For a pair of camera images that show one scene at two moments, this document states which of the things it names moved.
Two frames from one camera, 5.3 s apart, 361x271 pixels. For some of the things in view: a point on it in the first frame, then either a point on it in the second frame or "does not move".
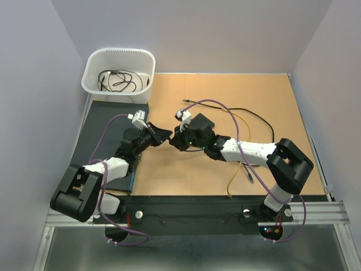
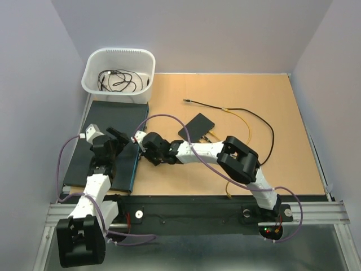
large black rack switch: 102,136 does not move
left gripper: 158,135 to 120,144
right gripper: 176,140 to 145,153
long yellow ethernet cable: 236,115 does not move
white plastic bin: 119,74 does not move
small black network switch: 201,122 does not move
